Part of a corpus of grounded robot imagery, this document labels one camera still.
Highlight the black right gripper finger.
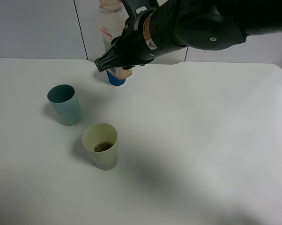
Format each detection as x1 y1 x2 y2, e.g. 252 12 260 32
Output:
121 0 159 21

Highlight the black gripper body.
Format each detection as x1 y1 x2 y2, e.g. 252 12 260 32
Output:
112 11 155 67

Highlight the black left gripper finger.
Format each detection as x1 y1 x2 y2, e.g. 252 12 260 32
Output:
94 43 122 72

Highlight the clear plastic drink bottle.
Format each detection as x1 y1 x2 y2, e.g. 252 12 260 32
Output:
98 0 132 80

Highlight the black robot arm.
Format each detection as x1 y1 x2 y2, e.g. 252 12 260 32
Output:
95 0 282 71

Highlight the blue sleeved paper cup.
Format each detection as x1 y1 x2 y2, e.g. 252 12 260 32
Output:
106 70 126 87

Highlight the teal plastic cup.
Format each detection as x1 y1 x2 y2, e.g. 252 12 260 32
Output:
47 84 82 126

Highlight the pale green plastic cup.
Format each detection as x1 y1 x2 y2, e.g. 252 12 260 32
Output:
82 123 118 171

